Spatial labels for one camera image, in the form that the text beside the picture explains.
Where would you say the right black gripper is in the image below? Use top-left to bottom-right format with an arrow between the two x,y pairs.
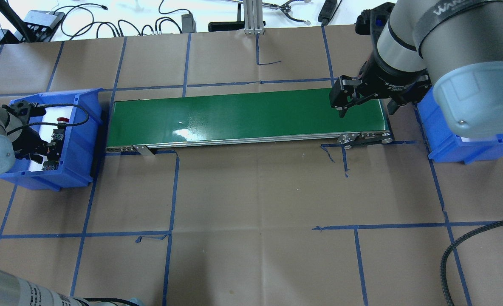
329,50 -> 432,118

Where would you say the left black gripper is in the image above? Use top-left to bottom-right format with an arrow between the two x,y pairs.
12,127 -> 50,164

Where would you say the red push button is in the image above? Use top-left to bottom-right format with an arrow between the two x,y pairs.
56,117 -> 69,129

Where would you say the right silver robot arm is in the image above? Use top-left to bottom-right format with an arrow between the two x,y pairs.
329,0 -> 503,138

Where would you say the blue bin left side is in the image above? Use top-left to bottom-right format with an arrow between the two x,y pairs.
0,88 -> 102,191

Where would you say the blue bin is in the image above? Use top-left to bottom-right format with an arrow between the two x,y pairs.
417,88 -> 503,164
0,88 -> 102,191

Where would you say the blue bin right side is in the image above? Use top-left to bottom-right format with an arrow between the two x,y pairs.
417,88 -> 503,164

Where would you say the black handheld device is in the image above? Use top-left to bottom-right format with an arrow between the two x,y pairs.
317,0 -> 342,26

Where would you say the green conveyor belt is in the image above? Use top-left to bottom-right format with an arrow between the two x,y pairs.
106,88 -> 395,153

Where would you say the green grabber reach tool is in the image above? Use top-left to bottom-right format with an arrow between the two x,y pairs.
227,0 -> 311,26

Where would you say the black power adapter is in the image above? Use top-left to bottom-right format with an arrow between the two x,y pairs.
181,13 -> 197,33

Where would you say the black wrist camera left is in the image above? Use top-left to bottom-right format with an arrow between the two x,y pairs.
4,99 -> 46,122

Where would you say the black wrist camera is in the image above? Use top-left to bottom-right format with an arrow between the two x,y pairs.
4,99 -> 46,122
354,2 -> 395,37

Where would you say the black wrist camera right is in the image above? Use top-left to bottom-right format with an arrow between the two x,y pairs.
354,2 -> 395,37

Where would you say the aluminium frame post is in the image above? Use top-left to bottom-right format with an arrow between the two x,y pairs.
242,0 -> 265,35

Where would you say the black braided cable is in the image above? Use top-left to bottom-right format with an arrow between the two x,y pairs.
440,216 -> 503,306

